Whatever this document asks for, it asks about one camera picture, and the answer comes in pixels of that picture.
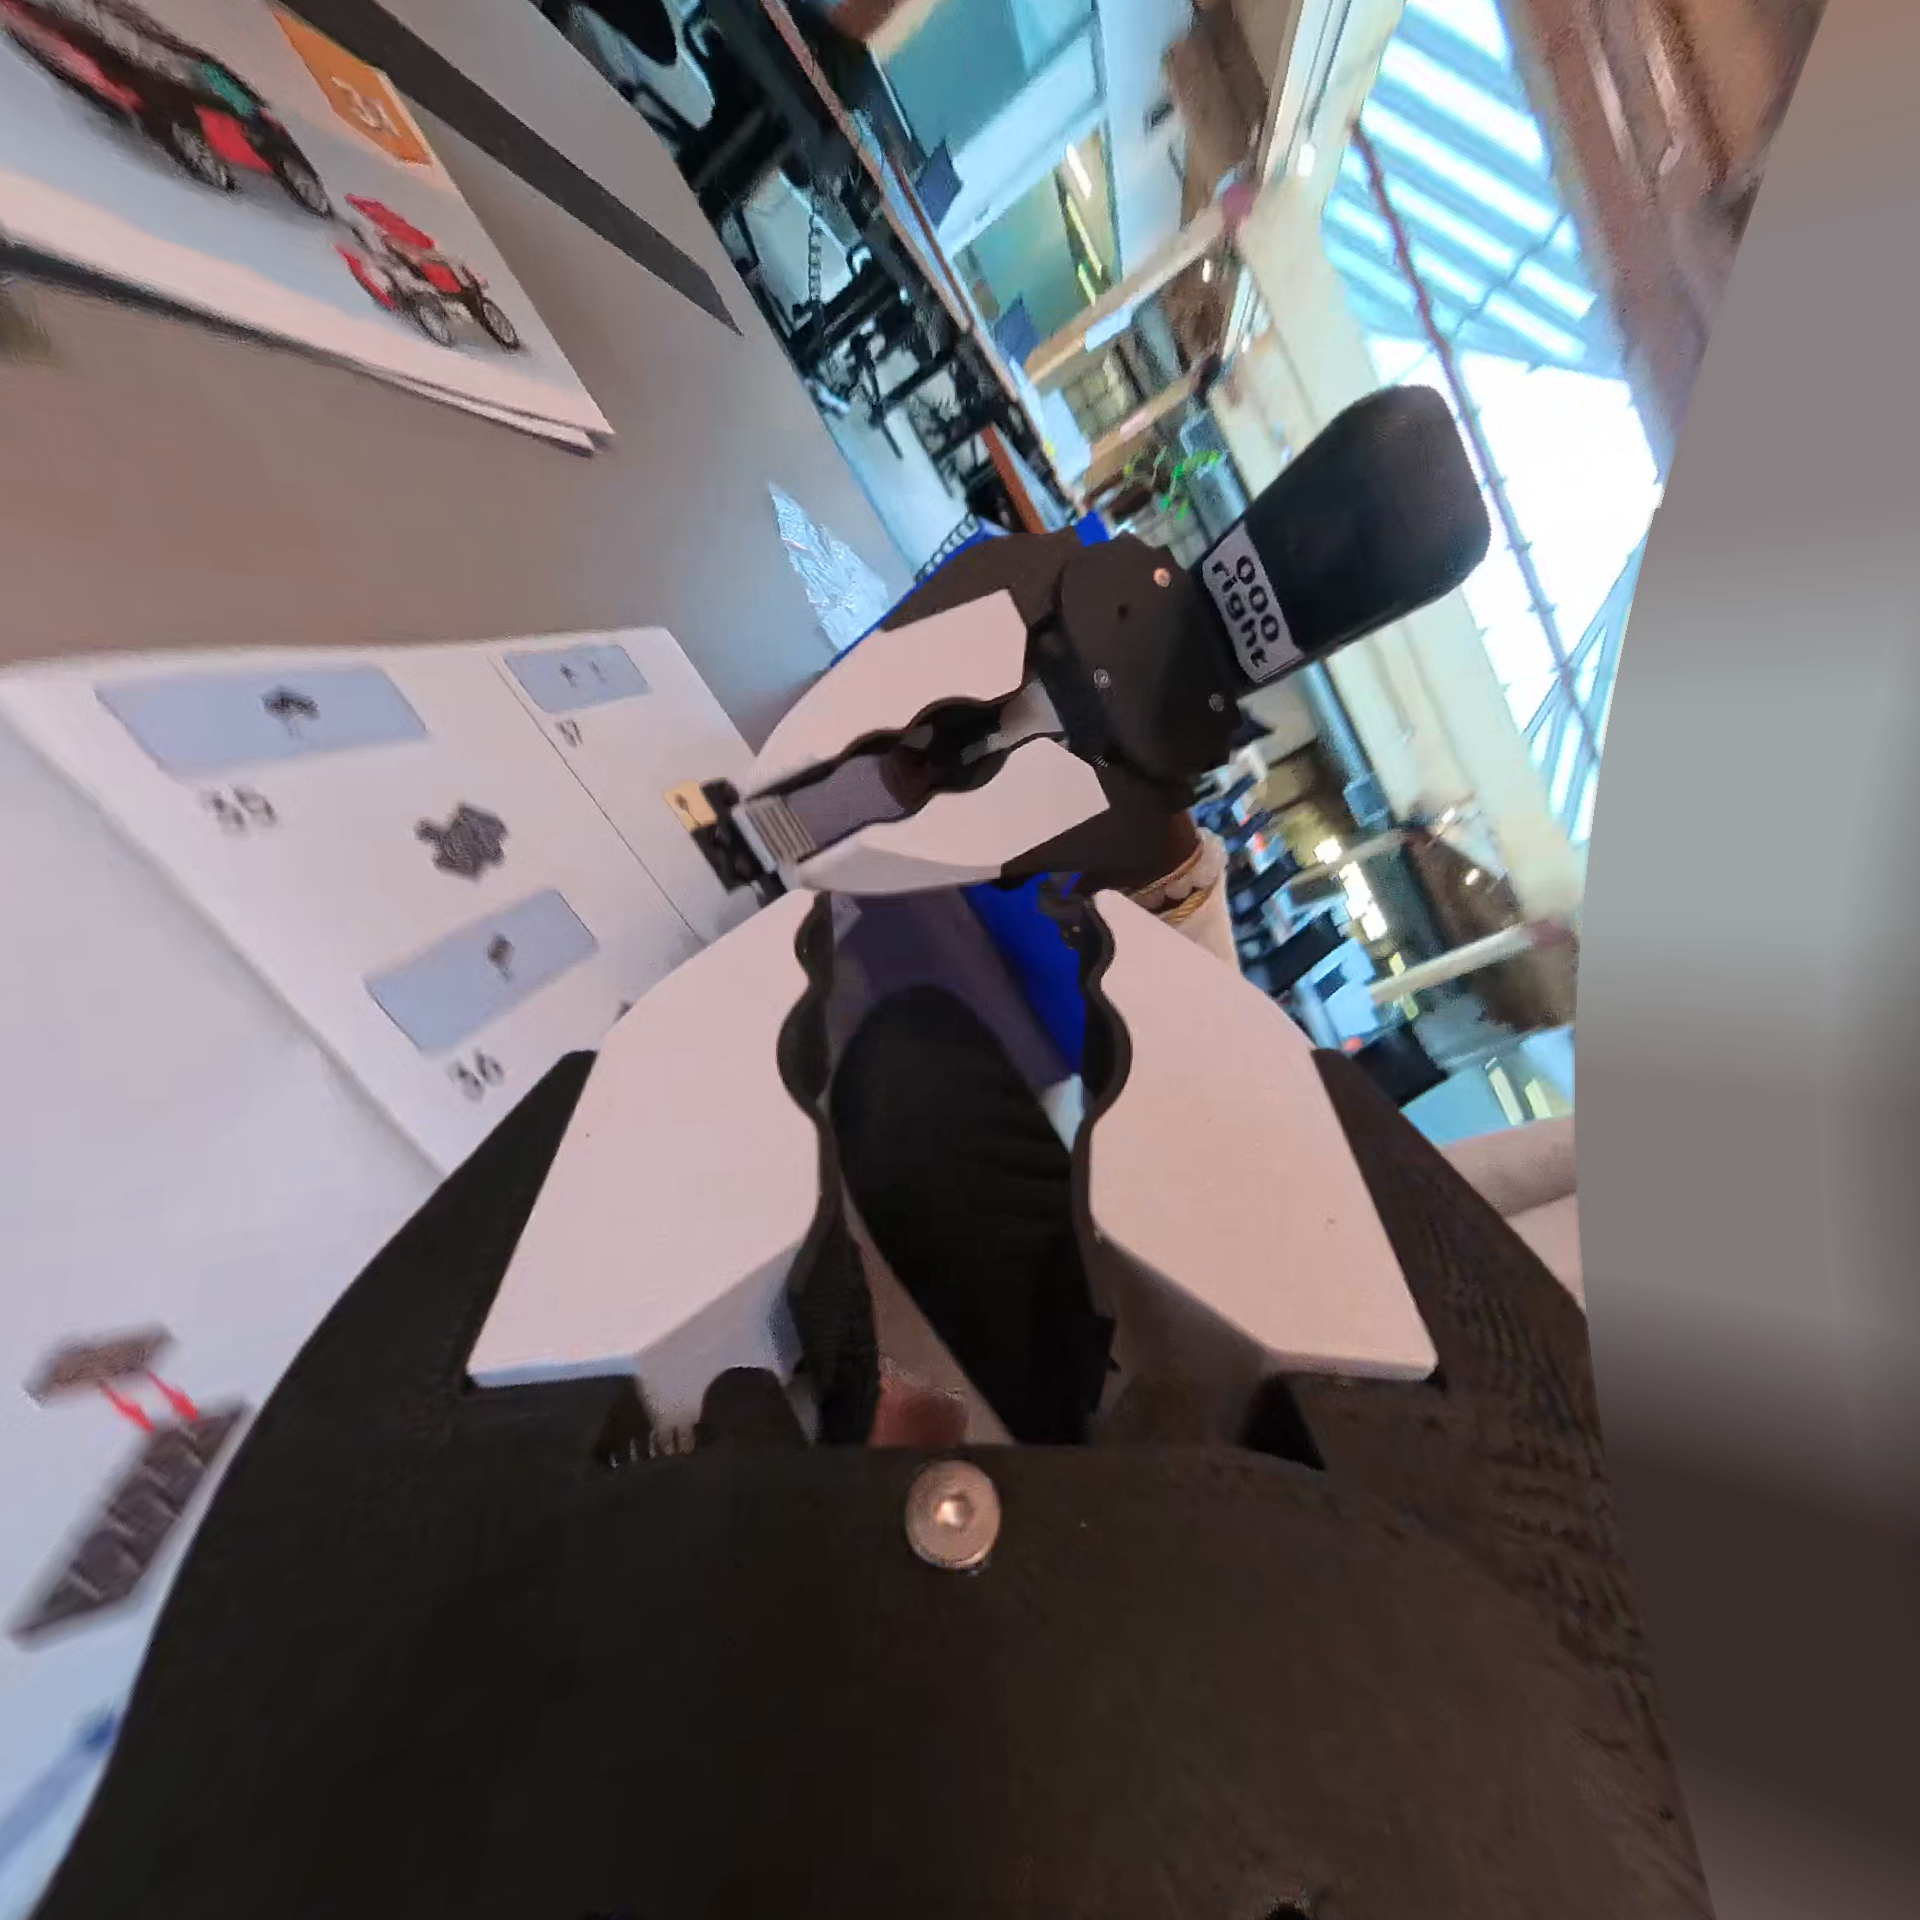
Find green potted plant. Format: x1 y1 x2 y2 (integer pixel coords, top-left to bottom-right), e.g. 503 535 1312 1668
1121 434 1238 530

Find glass skylight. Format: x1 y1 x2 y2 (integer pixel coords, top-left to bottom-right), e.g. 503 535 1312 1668
1319 0 1671 841

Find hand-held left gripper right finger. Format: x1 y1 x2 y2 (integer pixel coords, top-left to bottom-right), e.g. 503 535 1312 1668
1072 893 1442 1444

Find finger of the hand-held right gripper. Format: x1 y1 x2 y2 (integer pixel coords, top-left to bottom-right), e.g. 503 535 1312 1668
773 737 1125 902
743 585 1069 805

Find beaded bracelets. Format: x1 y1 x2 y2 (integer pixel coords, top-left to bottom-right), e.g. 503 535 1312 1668
1131 839 1224 921

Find clear plastic scrap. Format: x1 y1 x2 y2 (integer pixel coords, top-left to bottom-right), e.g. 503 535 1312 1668
768 479 889 649

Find open lego instruction booklet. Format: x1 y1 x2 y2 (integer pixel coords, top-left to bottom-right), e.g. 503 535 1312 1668
0 626 759 1846

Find black quilted case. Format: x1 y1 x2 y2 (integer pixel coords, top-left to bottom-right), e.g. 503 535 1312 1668
830 988 1115 1444

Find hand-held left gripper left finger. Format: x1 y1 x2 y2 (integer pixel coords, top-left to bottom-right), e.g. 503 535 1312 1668
464 895 885 1444

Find closed lego instruction booklet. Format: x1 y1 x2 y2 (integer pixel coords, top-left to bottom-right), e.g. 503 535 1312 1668
0 0 617 454

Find person's right hand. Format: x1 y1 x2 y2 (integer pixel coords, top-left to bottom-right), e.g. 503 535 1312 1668
1101 802 1209 895

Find person's left hand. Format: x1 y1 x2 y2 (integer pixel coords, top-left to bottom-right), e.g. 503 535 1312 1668
873 1371 976 1450

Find black lego plate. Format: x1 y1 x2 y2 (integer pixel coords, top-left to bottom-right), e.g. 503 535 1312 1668
691 774 818 905

